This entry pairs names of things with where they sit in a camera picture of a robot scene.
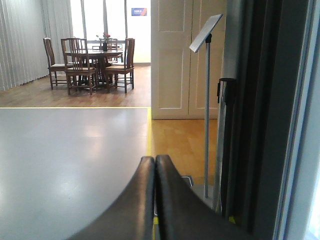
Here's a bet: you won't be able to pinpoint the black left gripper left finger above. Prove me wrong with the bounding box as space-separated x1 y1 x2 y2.
69 156 155 240

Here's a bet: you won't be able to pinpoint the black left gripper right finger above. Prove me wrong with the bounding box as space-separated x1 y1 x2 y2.
155 154 253 240

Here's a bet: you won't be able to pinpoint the wooden dining table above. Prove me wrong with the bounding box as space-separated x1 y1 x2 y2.
88 49 123 92

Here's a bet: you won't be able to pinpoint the open fridge door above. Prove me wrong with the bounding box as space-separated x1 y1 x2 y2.
232 0 320 240

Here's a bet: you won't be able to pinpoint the white vertical blinds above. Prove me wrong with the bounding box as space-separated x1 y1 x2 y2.
0 0 73 91

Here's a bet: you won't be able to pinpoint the white panelled door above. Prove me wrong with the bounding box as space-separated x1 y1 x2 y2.
151 0 227 120

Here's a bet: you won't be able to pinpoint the wooden dining chair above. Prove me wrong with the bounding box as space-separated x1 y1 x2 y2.
60 37 97 95
104 38 136 94

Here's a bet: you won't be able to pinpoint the flower vase on table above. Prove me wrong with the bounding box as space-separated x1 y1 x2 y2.
96 32 111 52

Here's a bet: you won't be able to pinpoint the sign stand with tilted board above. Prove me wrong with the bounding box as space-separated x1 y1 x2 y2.
189 13 223 199

